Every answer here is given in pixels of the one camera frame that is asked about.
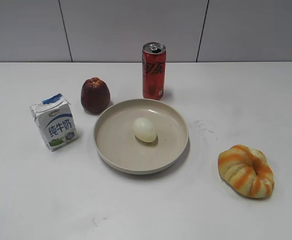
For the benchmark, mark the white egg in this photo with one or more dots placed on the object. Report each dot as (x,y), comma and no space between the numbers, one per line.
(144,130)

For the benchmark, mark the beige round plate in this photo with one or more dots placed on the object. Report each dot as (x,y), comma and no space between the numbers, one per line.
(118,146)

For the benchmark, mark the dark red fruit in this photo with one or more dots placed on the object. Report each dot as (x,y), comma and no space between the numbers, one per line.
(95,95)

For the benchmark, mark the red cola can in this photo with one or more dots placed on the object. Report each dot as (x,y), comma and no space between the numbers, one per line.
(153,70)

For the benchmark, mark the white blue milk carton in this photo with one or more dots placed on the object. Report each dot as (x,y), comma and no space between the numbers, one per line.
(55,122)

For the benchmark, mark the orange striped bagel bread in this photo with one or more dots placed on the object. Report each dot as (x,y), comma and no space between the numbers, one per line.
(246,171)

